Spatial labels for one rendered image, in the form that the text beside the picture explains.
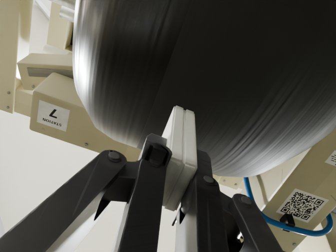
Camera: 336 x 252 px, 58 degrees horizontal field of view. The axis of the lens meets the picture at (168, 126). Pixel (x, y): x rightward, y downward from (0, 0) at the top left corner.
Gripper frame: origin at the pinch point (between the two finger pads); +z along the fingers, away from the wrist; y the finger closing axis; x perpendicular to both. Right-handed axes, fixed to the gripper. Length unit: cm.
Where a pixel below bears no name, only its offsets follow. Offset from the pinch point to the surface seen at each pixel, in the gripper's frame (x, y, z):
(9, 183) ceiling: -213, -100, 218
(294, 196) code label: -20, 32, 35
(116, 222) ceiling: -213, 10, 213
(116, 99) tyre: -3.9, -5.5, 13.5
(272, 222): -26, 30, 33
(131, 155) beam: -42, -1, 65
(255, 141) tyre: -2.7, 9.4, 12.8
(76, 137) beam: -42, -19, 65
